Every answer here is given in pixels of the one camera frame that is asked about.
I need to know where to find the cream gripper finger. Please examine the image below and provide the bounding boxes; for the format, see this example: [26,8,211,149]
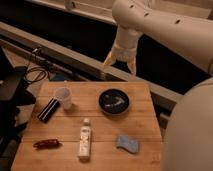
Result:
[103,52,116,66]
[127,59,136,75]

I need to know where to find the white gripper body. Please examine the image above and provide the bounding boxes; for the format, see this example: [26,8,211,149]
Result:
[111,26,142,62]

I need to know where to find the black ceramic bowl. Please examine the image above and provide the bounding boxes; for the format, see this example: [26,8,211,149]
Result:
[98,88,130,116]

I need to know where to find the metal rail beam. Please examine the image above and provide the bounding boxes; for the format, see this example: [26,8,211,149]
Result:
[0,21,184,111]

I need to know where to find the black cable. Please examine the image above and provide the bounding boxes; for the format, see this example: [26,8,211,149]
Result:
[23,46,54,85]

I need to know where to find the white bottle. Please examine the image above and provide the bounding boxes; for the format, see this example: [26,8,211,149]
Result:
[78,118,92,160]

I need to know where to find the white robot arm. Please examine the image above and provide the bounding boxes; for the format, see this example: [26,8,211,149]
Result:
[104,0,213,171]

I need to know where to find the black equipment on left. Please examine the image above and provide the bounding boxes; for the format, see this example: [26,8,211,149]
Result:
[0,47,36,157]

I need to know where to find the blue sponge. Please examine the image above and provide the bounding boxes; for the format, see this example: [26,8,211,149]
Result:
[116,135,139,154]

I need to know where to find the clear plastic cup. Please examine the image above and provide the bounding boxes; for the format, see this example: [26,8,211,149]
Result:
[54,87,72,110]

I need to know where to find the black rectangular box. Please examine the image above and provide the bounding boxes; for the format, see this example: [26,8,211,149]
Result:
[38,98,60,123]

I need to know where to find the red chili pepper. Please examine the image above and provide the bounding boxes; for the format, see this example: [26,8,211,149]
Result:
[33,139,61,149]

